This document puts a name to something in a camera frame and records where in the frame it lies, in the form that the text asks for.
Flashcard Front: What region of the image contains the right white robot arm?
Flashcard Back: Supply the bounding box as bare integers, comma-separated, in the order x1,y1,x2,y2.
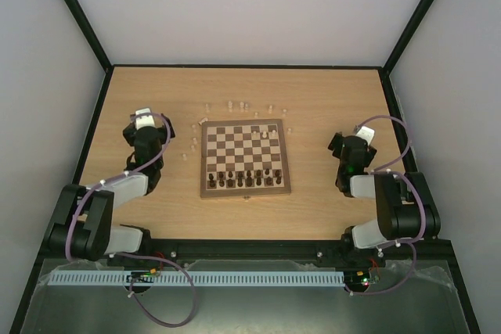
328,131,442,265

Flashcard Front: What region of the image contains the black metal frame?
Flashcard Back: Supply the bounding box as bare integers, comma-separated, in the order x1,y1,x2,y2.
0,0,501,334

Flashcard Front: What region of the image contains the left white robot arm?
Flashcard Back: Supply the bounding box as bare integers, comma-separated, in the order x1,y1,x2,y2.
42,108,175,261

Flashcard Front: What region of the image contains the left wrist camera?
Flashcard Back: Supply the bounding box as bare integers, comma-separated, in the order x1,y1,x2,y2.
131,107,155,130

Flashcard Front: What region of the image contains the wooden chess board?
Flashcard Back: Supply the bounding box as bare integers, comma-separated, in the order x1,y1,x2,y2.
200,119,291,199

